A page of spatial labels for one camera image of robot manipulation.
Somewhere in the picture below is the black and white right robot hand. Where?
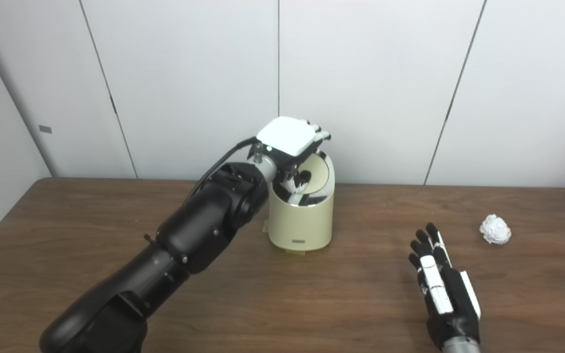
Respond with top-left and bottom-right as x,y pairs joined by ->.
409,223 -> 482,350

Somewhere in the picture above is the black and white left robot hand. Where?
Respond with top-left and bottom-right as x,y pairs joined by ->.
251,117 -> 332,194

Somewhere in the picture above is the round cream bin lid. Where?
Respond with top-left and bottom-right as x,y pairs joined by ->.
296,153 -> 331,197

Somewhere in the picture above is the white paper ball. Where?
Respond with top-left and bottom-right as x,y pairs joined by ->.
479,214 -> 512,245

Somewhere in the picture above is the cream-colored bin body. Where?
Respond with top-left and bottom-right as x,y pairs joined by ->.
268,150 -> 335,253

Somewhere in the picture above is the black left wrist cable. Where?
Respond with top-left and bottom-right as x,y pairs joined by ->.
184,137 -> 259,206

